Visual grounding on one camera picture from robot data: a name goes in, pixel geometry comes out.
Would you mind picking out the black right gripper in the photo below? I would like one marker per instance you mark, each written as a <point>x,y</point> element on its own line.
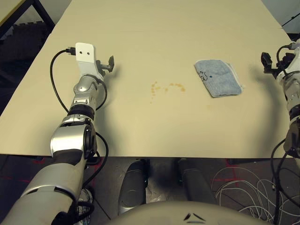
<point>287,59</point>

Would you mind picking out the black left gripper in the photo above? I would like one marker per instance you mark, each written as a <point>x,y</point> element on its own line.
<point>100,66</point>

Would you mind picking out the light blue rag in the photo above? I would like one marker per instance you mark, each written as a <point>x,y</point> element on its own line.
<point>220,78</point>

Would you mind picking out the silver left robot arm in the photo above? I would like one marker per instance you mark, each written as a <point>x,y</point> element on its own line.
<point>68,138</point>

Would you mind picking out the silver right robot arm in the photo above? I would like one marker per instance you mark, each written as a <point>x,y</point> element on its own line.
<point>291,93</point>

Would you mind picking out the black foam floor mat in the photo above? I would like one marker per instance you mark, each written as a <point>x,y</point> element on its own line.
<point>25,44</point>

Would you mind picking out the grey left robot leg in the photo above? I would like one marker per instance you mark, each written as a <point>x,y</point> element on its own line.
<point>132,185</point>

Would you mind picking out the grey robot leg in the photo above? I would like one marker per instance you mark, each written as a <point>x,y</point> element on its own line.
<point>194,180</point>
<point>132,185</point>

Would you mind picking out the crumpled clear plastic sheet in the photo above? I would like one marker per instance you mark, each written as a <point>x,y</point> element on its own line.
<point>153,194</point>

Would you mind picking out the grey right robot leg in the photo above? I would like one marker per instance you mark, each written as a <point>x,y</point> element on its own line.
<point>194,180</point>

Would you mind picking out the beige robot torso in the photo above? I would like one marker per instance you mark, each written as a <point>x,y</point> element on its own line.
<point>187,213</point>

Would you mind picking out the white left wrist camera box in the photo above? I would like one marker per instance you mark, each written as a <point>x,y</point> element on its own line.
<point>85,57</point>

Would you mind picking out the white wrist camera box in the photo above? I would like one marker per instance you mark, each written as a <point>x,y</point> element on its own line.
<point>85,57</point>
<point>295,58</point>

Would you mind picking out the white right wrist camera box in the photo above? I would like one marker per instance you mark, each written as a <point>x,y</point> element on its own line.
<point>295,58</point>

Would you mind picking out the black metal table frame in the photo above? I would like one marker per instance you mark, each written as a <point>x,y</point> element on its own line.
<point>43,14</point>

